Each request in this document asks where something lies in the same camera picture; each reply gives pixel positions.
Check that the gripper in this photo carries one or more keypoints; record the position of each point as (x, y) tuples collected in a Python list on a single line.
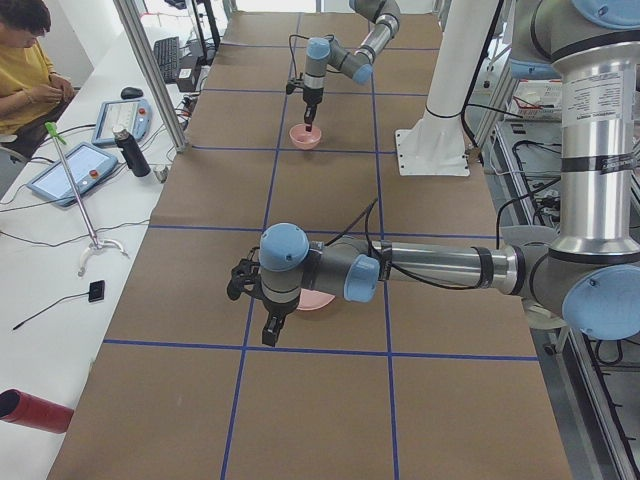
[(312, 97), (276, 310)]

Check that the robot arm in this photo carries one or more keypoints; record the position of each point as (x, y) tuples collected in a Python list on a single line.
[(326, 51), (587, 273)]

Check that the pink bowl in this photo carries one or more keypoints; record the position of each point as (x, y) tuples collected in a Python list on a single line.
[(303, 139)]

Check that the pink plate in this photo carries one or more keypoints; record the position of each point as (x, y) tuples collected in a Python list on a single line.
[(311, 300)]

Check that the black keyboard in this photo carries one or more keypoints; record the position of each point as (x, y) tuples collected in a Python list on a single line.
[(166, 52)]

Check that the teach pendant far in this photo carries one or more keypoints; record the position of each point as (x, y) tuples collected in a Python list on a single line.
[(134, 115)]

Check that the teach pendant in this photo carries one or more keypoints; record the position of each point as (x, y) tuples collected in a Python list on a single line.
[(134, 115), (89, 165)]

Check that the small black square device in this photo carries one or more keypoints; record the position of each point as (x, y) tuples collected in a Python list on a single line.
[(96, 291)]

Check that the black computer mouse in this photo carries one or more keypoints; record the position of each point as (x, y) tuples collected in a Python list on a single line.
[(128, 93)]

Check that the black water bottle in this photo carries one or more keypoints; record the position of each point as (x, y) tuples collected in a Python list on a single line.
[(130, 151)]

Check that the metal reacher grabber stick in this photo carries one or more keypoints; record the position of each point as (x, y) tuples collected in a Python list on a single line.
[(97, 246)]

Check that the teach pendant near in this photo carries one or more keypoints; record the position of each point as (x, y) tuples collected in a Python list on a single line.
[(89, 165)]

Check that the red cylinder tube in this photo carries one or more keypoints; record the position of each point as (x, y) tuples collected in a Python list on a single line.
[(27, 410)]

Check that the seated person yellow shirt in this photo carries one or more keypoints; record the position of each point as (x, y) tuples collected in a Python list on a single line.
[(32, 91)]

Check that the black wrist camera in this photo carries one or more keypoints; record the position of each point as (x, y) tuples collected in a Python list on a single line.
[(294, 83)]

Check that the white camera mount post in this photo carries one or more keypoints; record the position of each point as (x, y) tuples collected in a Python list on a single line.
[(435, 145)]

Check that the aluminium frame post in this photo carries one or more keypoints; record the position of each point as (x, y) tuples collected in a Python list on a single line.
[(135, 32)]

